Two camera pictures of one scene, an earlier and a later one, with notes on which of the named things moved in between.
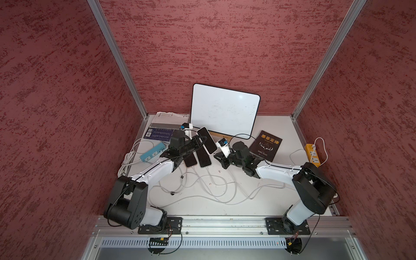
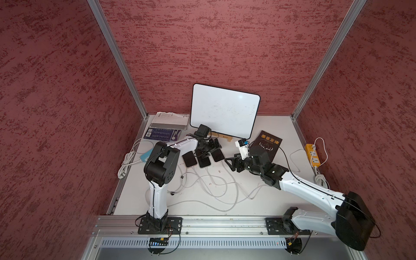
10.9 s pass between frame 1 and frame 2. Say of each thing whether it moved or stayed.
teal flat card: stayed
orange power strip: stayed
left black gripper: moved
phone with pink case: stayed
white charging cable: moved
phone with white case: stayed
